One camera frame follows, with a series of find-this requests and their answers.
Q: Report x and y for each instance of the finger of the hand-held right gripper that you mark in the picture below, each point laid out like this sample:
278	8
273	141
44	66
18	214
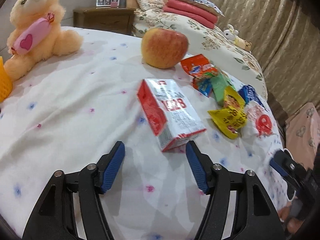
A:
281	163

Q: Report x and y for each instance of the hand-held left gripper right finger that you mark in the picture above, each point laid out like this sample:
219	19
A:
197	167

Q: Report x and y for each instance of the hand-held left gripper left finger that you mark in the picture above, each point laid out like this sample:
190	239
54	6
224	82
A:
113	166

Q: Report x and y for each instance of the red white milk carton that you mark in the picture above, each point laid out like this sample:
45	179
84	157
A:
172	112

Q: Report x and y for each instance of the blue snack packet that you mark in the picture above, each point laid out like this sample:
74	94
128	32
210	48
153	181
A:
251	95

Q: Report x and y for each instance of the colourful candy wrapper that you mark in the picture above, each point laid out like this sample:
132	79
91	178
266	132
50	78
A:
203	86

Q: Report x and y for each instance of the green drink box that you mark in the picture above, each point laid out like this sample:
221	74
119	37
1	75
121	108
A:
221	87

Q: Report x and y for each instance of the person's right hand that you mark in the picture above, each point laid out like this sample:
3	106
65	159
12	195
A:
285	212

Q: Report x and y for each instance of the pink heart print cover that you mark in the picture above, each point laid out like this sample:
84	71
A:
302	130

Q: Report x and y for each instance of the white red printed plastic bag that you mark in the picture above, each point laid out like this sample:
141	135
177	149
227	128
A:
262	122

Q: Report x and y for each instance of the yellow snack packet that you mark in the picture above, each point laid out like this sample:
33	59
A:
230	122

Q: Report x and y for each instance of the white dotted tablecloth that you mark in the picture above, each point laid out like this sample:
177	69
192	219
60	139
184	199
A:
75	120

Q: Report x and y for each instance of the yellow green printed packet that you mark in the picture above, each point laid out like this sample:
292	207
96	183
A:
233	97

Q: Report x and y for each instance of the red apple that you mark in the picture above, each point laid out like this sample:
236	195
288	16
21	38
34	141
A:
163	47

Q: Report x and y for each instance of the bed with floral cover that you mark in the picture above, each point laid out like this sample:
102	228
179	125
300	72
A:
200	35

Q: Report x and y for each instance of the beige patterned curtains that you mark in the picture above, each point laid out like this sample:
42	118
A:
275	30

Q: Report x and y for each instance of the orange foam net sleeve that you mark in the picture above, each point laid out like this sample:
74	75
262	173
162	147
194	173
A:
4	82

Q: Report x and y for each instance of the white rabbit plush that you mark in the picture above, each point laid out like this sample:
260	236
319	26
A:
231	33

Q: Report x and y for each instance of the wooden nightstand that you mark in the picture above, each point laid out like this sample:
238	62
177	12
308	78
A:
102	20

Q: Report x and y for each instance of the folded red blanket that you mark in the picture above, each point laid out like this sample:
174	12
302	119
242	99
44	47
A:
190	12

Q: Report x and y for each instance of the pink cup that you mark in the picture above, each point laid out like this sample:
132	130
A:
114	4

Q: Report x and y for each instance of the blue dotted pillow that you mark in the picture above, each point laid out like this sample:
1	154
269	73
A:
200	2

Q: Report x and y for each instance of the beige teddy bear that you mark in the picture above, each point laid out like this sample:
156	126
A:
37	17

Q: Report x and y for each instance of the floral pillow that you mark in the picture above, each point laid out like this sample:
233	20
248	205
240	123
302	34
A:
150	1

